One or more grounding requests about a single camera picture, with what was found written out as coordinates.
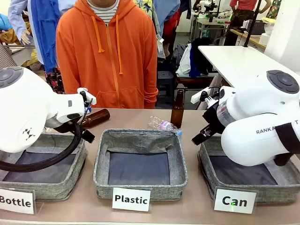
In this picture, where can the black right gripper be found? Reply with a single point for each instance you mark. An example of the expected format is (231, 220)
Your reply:
(214, 122)

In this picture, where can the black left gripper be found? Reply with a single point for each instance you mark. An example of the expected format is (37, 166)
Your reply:
(69, 128)

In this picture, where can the brown glass bottle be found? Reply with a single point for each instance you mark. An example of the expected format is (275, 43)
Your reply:
(177, 112)
(97, 117)

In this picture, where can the crushed pink label plastic bottle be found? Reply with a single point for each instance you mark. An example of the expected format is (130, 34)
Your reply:
(164, 124)

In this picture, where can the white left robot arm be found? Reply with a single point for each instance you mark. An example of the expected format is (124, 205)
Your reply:
(23, 105)

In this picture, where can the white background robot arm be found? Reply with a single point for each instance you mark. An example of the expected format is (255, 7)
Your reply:
(206, 4)

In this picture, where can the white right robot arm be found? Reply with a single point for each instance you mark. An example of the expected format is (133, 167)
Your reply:
(253, 112)

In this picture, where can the grey fabric plastic basket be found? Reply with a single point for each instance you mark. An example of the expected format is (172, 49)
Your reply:
(140, 140)

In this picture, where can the grey fabric bottle basket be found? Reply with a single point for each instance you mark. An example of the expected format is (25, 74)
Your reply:
(47, 187)

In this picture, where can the white Can sign card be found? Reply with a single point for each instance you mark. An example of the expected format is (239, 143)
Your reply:
(234, 201)

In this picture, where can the grey fabric can basket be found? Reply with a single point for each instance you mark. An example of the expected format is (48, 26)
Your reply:
(276, 192)

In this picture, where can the red floral trousers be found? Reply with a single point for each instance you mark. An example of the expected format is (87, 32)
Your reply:
(56, 80)

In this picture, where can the black plastic stool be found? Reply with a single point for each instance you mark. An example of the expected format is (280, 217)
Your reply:
(166, 82)

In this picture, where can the person in orange hoodie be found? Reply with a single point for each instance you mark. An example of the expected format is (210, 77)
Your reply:
(105, 65)

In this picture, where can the white plastic bag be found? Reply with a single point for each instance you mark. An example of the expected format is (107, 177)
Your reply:
(185, 62)

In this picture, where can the white Plastic sign card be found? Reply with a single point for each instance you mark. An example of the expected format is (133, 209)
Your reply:
(131, 199)

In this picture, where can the white background table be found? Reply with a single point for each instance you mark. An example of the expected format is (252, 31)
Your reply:
(234, 61)

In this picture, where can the white Bottle sign card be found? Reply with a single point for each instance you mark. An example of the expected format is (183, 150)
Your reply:
(16, 201)

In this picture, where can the blue hanging garment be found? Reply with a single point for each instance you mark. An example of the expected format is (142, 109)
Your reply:
(45, 32)

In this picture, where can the checkered brown cloth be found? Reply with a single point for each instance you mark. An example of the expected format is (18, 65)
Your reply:
(5, 58)

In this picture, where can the black box on desk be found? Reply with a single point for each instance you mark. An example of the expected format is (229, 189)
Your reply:
(257, 27)

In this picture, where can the black stand pole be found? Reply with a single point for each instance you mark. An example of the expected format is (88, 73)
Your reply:
(252, 23)

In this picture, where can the person in red shirt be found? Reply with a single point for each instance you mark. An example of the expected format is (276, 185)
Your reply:
(241, 16)

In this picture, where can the mannequin in light blue shirt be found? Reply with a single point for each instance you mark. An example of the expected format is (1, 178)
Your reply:
(18, 18)

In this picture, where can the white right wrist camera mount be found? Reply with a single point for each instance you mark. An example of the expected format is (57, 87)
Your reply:
(199, 95)

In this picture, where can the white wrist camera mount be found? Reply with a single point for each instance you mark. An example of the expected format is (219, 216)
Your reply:
(87, 94)
(199, 95)

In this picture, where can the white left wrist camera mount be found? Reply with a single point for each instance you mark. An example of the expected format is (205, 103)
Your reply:
(87, 94)

